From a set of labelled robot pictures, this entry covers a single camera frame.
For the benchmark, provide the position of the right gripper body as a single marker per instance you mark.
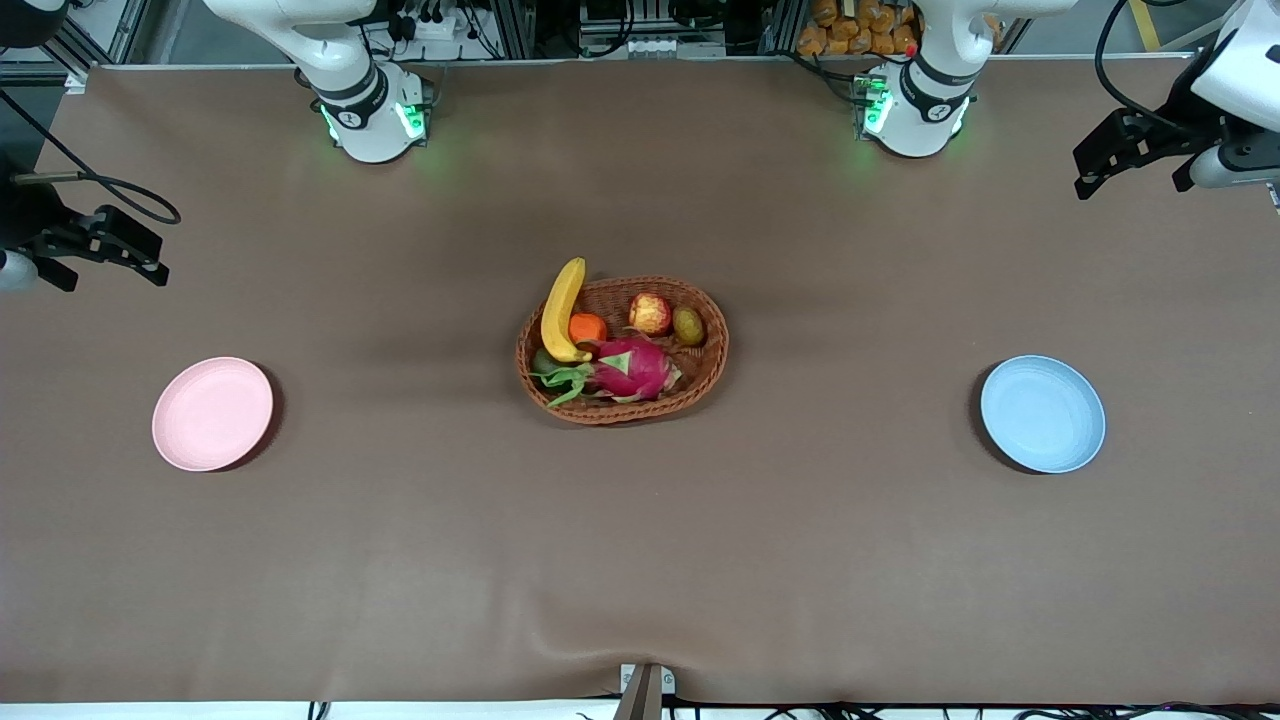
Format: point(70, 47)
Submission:
point(24, 218)

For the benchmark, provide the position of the yellow banana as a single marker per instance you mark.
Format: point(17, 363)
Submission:
point(560, 310)

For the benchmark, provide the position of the red yellow apple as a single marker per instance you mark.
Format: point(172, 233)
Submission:
point(650, 314)

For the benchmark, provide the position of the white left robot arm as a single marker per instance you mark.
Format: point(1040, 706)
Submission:
point(915, 120)

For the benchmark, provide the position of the pink plate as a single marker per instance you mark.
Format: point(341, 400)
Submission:
point(212, 414)

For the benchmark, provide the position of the blue plate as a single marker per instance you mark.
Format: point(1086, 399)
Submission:
point(1043, 414)

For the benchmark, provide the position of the bag of orange items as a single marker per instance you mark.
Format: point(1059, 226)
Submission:
point(850, 30)

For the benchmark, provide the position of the white power strip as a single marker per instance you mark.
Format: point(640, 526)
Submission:
point(432, 25)

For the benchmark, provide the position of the green avocado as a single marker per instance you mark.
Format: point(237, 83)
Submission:
point(543, 362)

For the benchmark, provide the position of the brown green kiwi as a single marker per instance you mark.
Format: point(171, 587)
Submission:
point(688, 326)

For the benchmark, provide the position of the orange fruit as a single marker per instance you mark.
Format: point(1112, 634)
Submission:
point(588, 329)

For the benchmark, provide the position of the brown wicker basket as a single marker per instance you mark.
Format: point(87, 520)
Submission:
point(648, 292)

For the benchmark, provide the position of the pink dragon fruit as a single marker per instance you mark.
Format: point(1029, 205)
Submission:
point(630, 368)

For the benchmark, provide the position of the brown table cloth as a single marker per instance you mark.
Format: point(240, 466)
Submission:
point(640, 560)

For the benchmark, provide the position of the silver aluminium frame post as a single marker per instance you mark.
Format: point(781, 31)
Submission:
point(100, 35)

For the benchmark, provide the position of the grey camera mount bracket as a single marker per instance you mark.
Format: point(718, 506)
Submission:
point(645, 690)

